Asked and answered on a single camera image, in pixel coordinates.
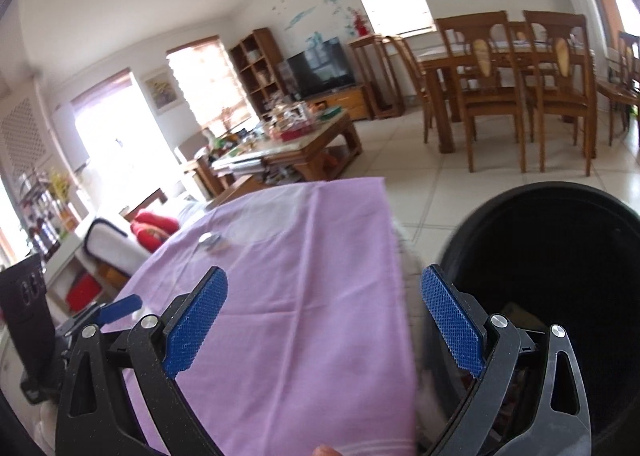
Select black television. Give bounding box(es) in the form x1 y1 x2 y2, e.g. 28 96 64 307
286 37 357 99

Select black trash bin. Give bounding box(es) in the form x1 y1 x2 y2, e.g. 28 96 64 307
415 181 640 456

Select white shelf unit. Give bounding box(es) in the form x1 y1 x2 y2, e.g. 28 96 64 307
42 231 131 311

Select wooden coffee table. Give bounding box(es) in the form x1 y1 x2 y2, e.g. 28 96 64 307
212 113 363 184

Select row of bottles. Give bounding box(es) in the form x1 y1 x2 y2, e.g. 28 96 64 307
17 168 81 257

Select yellow artificial flowers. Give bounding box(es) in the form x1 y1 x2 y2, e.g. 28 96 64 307
47 168 71 199

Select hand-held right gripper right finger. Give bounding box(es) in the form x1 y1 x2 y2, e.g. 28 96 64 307
420 263 593 456

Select wooden dining table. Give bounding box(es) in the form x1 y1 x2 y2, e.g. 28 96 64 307
420 43 598 159

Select purple tablecloth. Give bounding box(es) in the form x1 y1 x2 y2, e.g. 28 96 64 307
112 177 421 456

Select wooden bookshelf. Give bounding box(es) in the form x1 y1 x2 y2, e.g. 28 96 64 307
229 28 291 119

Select red box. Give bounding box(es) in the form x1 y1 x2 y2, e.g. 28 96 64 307
65 273 103 311

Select wooden television cabinet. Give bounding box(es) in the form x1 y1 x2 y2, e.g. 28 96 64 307
305 84 373 123

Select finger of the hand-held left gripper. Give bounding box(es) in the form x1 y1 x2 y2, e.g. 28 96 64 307
55 293 144 339

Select cluster of glass jars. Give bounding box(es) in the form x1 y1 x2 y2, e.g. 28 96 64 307
210 98 346 157

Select white standing air conditioner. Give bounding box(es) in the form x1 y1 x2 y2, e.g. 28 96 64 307
561 0 608 59

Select wooden sofa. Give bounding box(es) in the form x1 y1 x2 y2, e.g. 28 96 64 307
120 175 266 287

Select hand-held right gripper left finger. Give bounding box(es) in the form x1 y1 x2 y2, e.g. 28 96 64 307
54 266 229 456

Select tall wooden stand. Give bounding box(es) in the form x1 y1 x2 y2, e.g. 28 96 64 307
348 34 406 121

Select red flower vase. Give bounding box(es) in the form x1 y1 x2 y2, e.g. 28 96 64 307
350 8 371 36

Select small wall picture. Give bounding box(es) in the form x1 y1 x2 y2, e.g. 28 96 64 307
142 66 181 115

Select red cushion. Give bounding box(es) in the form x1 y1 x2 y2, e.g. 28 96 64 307
131 210 181 237
135 228 171 253

